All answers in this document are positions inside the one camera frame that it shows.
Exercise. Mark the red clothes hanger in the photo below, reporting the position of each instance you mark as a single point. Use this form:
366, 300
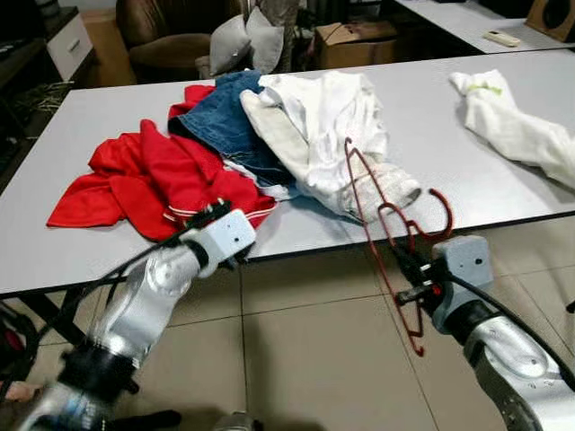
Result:
450, 215

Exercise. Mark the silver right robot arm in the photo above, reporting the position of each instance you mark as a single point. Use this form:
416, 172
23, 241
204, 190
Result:
512, 359

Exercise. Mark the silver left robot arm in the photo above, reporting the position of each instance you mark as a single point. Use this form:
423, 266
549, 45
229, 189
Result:
144, 296

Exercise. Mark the cream garment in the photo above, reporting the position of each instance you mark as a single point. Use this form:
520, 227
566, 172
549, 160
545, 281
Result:
386, 189

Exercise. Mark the red garment with white stripes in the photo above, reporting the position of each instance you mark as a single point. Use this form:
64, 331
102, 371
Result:
153, 180

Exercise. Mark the blue denim garment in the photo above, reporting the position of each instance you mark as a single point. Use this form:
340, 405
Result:
225, 126

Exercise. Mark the white table with black legs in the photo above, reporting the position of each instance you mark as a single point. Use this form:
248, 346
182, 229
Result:
440, 135

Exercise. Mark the crumpled white shirt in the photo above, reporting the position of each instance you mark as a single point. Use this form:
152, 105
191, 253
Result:
323, 117

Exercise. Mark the white garment with green mark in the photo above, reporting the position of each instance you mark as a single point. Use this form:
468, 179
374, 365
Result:
512, 126

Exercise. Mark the grey pillow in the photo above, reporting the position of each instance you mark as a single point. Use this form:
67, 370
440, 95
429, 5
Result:
267, 43
229, 45

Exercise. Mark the brown armchair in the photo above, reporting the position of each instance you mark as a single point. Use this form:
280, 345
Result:
162, 36

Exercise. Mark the grey robot leg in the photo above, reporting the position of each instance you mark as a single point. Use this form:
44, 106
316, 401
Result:
238, 423

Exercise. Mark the white drawer unit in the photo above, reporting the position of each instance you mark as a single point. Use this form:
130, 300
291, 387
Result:
70, 47

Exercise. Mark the white remote control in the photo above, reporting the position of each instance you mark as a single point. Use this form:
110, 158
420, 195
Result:
501, 39

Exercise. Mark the wooden speaker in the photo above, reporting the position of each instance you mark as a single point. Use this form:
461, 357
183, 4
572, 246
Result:
552, 18

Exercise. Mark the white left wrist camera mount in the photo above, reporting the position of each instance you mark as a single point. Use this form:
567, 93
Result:
225, 235

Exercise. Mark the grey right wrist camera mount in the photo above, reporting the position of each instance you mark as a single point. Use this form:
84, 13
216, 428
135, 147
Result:
463, 269

